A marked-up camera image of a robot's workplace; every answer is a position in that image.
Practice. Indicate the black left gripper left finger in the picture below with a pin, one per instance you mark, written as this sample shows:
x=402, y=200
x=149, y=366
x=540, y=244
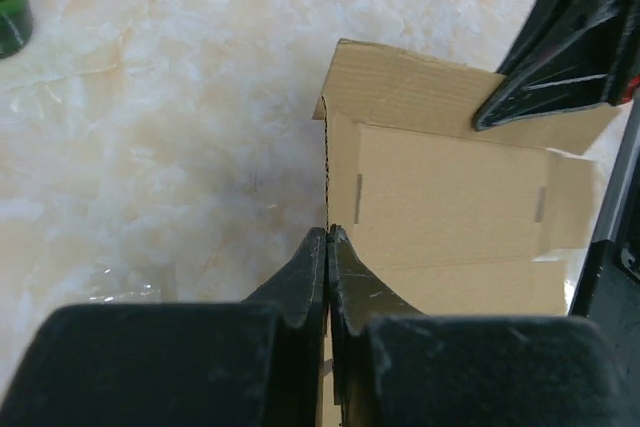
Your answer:
x=256, y=362

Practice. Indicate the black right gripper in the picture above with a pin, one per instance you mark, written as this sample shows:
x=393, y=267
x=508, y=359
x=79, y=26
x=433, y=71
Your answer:
x=608, y=288

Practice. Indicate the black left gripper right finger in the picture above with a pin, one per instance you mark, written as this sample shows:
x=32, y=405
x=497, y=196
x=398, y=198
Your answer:
x=395, y=366

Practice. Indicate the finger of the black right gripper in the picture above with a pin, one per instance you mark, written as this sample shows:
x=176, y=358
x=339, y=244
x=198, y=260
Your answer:
x=570, y=55

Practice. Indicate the brown cardboard box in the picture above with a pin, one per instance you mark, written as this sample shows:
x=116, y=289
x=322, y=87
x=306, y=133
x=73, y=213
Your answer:
x=456, y=222

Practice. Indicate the clear plastic wrapper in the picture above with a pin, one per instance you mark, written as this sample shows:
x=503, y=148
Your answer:
x=128, y=286

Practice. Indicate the green glass bottle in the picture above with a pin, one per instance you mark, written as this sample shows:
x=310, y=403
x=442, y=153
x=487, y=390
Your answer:
x=16, y=26

